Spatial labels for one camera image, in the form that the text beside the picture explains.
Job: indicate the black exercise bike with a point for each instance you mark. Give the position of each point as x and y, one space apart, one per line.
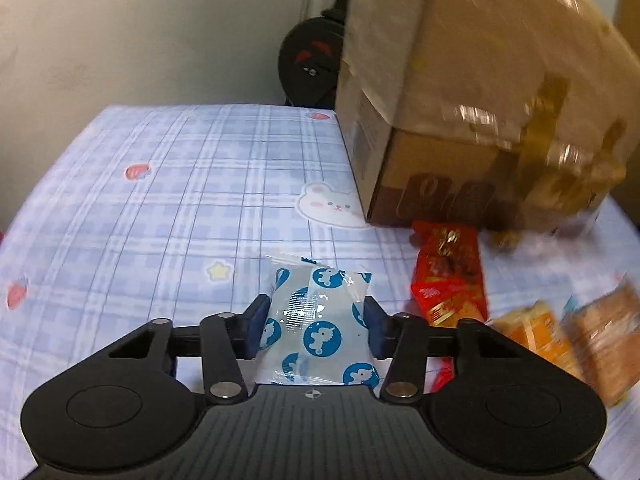
310 60

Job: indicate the tan snack packet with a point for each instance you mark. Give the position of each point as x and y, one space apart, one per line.
605 340

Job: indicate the red snack packet dark filling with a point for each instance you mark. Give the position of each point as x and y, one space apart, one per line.
445 252

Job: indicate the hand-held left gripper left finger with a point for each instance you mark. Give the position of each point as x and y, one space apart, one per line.
256 327

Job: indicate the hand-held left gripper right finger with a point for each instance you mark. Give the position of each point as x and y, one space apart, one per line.
375 327

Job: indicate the blue plaid tablecloth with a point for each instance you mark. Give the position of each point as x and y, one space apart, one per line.
150 240

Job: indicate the red snack packet orange filling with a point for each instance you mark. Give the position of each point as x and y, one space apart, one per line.
450 302

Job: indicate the plastic-lined cardboard box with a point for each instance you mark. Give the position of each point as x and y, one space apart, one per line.
450 60

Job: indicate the pale yellow orange snack packet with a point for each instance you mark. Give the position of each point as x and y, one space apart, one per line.
535 335

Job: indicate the white blue-dotted snack packet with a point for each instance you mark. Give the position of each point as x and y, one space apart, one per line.
320 330

